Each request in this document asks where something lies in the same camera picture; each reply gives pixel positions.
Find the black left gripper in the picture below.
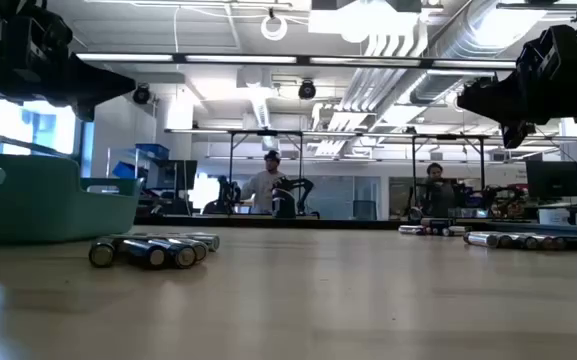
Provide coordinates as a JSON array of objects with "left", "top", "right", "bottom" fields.
[{"left": 0, "top": 12, "right": 138, "bottom": 123}]

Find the silver ventilation duct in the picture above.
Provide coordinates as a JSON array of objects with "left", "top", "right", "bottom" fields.
[{"left": 409, "top": 0, "right": 502, "bottom": 107}]

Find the green plastic bin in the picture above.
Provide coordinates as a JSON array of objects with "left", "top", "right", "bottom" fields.
[{"left": 0, "top": 152, "right": 145, "bottom": 246}]

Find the blue storage crate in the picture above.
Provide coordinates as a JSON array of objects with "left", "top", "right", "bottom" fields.
[
  {"left": 135, "top": 143, "right": 171, "bottom": 161},
  {"left": 112, "top": 160, "right": 138, "bottom": 180}
]

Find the white ceiling light panel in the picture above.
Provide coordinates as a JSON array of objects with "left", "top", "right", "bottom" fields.
[{"left": 307, "top": 8, "right": 423, "bottom": 45}]

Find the black table frame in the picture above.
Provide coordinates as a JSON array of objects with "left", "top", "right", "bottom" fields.
[{"left": 135, "top": 213, "right": 577, "bottom": 237}]

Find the person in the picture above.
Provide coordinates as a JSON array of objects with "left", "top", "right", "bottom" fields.
[
  {"left": 240, "top": 149, "right": 289, "bottom": 215},
  {"left": 419, "top": 162, "right": 457, "bottom": 219}
]

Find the black ceiling camera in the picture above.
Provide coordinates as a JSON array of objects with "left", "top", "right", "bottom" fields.
[
  {"left": 132, "top": 83, "right": 152, "bottom": 106},
  {"left": 297, "top": 78, "right": 318, "bottom": 101}
]

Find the black workstation frame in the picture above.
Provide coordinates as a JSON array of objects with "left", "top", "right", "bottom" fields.
[
  {"left": 410, "top": 132, "right": 493, "bottom": 217},
  {"left": 165, "top": 127, "right": 305, "bottom": 217}
]

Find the dark waste bin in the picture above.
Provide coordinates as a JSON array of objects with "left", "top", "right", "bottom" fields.
[{"left": 352, "top": 199, "right": 379, "bottom": 222}]

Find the black beam with light strips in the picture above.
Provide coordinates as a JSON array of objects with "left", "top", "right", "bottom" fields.
[{"left": 75, "top": 51, "right": 519, "bottom": 70}]

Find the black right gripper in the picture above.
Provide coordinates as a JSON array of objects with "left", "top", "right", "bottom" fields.
[{"left": 456, "top": 24, "right": 577, "bottom": 150}]

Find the white box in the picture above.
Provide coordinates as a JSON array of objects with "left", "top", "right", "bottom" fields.
[{"left": 537, "top": 207, "right": 572, "bottom": 226}]

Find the black computer monitor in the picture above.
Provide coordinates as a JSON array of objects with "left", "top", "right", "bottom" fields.
[
  {"left": 525, "top": 159, "right": 577, "bottom": 200},
  {"left": 155, "top": 159, "right": 199, "bottom": 192}
]

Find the white cable coil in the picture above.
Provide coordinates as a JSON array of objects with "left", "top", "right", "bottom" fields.
[{"left": 260, "top": 13, "right": 289, "bottom": 42}]

